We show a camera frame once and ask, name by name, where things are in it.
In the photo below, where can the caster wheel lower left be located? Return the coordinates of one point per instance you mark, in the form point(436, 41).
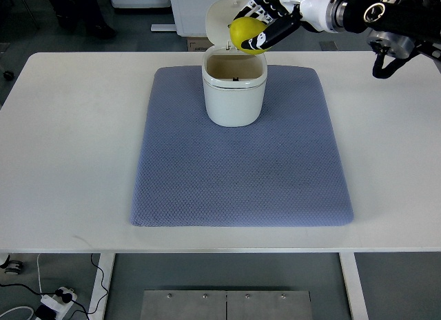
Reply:
point(9, 265)

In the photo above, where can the white right table leg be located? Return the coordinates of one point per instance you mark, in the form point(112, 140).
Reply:
point(353, 286)

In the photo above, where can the metal floor plate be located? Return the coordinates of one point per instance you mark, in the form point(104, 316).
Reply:
point(226, 304)

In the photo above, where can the white trash bin open lid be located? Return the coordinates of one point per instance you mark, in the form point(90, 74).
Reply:
point(233, 81)

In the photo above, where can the black caster wheel left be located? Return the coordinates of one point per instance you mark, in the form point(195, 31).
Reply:
point(8, 75)

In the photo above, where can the white power strip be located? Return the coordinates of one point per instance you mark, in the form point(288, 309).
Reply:
point(60, 301)

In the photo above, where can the black silver robot right arm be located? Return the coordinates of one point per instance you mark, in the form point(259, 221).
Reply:
point(399, 29)

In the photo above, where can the cardboard box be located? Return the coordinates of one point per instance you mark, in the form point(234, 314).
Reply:
point(198, 44)

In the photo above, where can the yellow lemon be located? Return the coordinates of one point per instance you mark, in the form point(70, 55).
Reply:
point(246, 28)

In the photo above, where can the person legs dark trousers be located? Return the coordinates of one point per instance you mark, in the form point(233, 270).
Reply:
point(70, 12)

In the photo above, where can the blue quilted mat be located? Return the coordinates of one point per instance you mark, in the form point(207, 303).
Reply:
point(283, 170)

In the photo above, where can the white left table leg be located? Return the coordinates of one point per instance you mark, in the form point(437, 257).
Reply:
point(104, 264)

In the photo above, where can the white table leg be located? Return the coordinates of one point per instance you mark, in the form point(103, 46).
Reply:
point(353, 286)
point(104, 264)

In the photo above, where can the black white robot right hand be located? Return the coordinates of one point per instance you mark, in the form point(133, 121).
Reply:
point(281, 17)

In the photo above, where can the grey floor socket cover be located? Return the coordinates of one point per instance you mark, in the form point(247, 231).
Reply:
point(328, 46)

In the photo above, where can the white cabinet pedestal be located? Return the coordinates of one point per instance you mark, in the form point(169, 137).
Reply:
point(189, 18)

